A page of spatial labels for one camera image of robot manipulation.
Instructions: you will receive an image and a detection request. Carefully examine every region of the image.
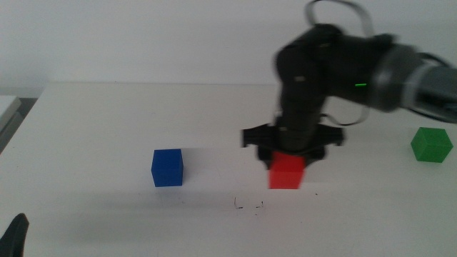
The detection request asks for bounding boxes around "thin black cable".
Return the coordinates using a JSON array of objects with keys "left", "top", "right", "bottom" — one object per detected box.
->
[{"left": 417, "top": 51, "right": 456, "bottom": 69}]

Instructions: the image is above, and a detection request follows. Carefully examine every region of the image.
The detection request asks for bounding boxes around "red cube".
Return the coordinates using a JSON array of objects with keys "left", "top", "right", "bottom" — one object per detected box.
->
[{"left": 268, "top": 151, "right": 306, "bottom": 190}]

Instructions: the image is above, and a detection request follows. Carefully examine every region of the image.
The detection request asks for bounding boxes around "blue cube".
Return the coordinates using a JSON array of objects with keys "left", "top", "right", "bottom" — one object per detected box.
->
[{"left": 151, "top": 148, "right": 184, "bottom": 188}]

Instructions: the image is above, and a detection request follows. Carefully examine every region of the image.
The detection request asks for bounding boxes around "grey looped cable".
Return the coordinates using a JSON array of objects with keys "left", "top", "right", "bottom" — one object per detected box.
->
[{"left": 304, "top": 0, "right": 375, "bottom": 127}]

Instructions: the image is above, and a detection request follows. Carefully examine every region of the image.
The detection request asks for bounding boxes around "green cube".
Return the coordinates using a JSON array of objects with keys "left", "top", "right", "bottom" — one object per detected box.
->
[{"left": 410, "top": 126, "right": 454, "bottom": 164}]

